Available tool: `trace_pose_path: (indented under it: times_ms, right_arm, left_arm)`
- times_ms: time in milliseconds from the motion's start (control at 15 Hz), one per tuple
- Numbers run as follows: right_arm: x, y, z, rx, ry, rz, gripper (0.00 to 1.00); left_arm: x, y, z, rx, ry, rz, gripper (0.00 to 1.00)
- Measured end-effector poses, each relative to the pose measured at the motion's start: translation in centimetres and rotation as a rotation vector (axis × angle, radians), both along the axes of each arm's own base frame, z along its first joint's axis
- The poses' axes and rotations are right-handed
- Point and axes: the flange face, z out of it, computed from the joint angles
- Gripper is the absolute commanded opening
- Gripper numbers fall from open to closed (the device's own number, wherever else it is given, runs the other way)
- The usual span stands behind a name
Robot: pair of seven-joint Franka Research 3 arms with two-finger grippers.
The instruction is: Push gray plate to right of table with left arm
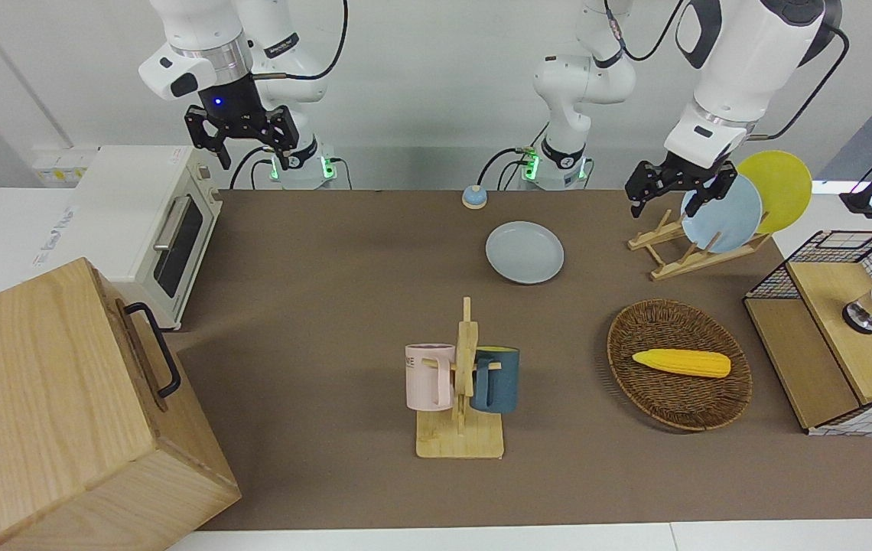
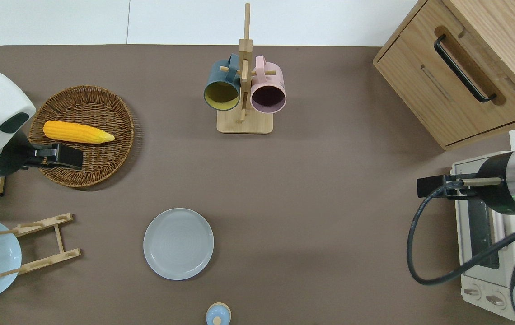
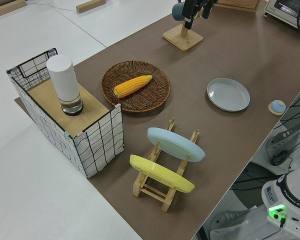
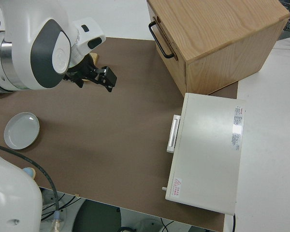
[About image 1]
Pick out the wire shelf with wooden boards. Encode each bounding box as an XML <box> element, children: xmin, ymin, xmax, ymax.
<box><xmin>743</xmin><ymin>230</ymin><xmax>872</xmax><ymax>437</ymax></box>

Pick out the yellow plate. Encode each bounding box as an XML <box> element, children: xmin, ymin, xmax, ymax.
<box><xmin>734</xmin><ymin>151</ymin><xmax>813</xmax><ymax>234</ymax></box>

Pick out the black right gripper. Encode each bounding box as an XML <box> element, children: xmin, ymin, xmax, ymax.
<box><xmin>184</xmin><ymin>73</ymin><xmax>301</xmax><ymax>171</ymax></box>

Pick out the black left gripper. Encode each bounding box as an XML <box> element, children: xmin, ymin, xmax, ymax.
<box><xmin>626</xmin><ymin>152</ymin><xmax>739</xmax><ymax>224</ymax></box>

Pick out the black base power cable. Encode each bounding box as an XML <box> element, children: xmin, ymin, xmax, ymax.
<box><xmin>478</xmin><ymin>145</ymin><xmax>538</xmax><ymax>192</ymax></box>
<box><xmin>228</xmin><ymin>145</ymin><xmax>276</xmax><ymax>190</ymax></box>

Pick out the brown table mat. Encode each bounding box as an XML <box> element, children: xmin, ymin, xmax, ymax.
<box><xmin>168</xmin><ymin>187</ymin><xmax>872</xmax><ymax>531</ymax></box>

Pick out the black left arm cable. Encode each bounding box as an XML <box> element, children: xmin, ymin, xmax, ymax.
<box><xmin>746</xmin><ymin>27</ymin><xmax>851</xmax><ymax>142</ymax></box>

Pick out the gray plate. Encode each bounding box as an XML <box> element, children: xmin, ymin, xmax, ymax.
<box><xmin>485</xmin><ymin>221</ymin><xmax>565</xmax><ymax>285</ymax></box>

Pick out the wooden box with black handle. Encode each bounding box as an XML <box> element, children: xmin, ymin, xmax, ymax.
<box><xmin>0</xmin><ymin>257</ymin><xmax>242</xmax><ymax>551</ymax></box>

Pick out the yellow corn cob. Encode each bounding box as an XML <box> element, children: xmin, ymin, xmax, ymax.
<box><xmin>632</xmin><ymin>349</ymin><xmax>732</xmax><ymax>379</ymax></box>

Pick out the white toaster oven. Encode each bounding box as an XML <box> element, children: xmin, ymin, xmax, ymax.
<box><xmin>65</xmin><ymin>145</ymin><xmax>224</xmax><ymax>331</ymax></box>

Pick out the pink mug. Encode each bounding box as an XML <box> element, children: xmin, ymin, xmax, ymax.
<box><xmin>405</xmin><ymin>344</ymin><xmax>457</xmax><ymax>411</ymax></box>

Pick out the dark blue mug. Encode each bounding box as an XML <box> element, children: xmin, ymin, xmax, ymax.
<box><xmin>470</xmin><ymin>347</ymin><xmax>520</xmax><ymax>415</ymax></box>

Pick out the white wall socket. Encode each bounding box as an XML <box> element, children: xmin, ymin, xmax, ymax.
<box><xmin>32</xmin><ymin>149</ymin><xmax>96</xmax><ymax>187</ymax></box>

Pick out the brown wicker basket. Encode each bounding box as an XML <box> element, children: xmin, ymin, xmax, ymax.
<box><xmin>607</xmin><ymin>298</ymin><xmax>753</xmax><ymax>432</ymax></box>

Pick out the light blue plate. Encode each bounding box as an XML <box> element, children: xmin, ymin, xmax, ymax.
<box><xmin>681</xmin><ymin>174</ymin><xmax>764</xmax><ymax>255</ymax></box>

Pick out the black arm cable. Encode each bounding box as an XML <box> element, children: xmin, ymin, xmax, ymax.
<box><xmin>252</xmin><ymin>0</ymin><xmax>350</xmax><ymax>81</ymax></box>
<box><xmin>746</xmin><ymin>27</ymin><xmax>851</xmax><ymax>142</ymax></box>

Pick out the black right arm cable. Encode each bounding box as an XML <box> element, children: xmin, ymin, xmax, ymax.
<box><xmin>252</xmin><ymin>0</ymin><xmax>350</xmax><ymax>81</ymax></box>

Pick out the wooden plate rack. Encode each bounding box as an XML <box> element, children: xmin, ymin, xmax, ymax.
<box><xmin>627</xmin><ymin>210</ymin><xmax>773</xmax><ymax>282</ymax></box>

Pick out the wooden mug tree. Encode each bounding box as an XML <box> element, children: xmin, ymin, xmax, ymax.
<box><xmin>415</xmin><ymin>297</ymin><xmax>506</xmax><ymax>460</ymax></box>

